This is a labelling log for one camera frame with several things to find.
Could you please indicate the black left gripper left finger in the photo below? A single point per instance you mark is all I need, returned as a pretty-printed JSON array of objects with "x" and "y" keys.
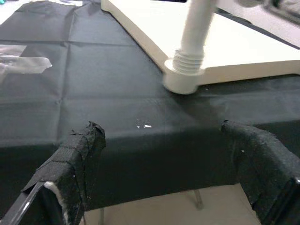
[{"x": 70, "y": 164}]

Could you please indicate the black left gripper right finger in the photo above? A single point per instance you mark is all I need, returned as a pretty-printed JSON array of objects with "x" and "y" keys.
[{"x": 264, "y": 168}]

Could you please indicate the white plastic table leg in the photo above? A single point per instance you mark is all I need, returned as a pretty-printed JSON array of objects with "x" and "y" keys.
[{"x": 197, "y": 30}]

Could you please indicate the black tablecloth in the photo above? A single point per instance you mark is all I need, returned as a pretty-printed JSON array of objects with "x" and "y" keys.
[{"x": 117, "y": 93}]

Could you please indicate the white plastic table top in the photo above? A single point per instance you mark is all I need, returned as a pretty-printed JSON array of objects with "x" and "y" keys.
[{"x": 164, "y": 28}]

